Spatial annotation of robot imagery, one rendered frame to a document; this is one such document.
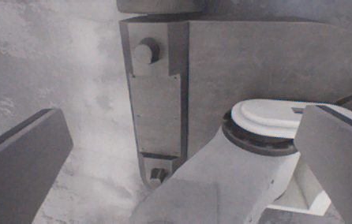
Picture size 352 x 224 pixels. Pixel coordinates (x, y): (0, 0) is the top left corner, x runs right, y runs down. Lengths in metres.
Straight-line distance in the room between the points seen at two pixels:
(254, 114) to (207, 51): 0.18
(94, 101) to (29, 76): 0.27
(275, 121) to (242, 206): 0.15
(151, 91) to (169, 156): 0.20
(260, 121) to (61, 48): 0.68
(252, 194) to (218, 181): 0.05
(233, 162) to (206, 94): 0.21
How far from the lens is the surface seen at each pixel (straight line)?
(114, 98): 0.78
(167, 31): 0.41
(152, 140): 0.56
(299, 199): 0.49
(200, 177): 0.29
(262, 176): 0.32
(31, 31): 0.88
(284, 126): 0.36
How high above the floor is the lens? 0.61
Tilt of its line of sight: 58 degrees down
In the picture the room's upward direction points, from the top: 158 degrees counter-clockwise
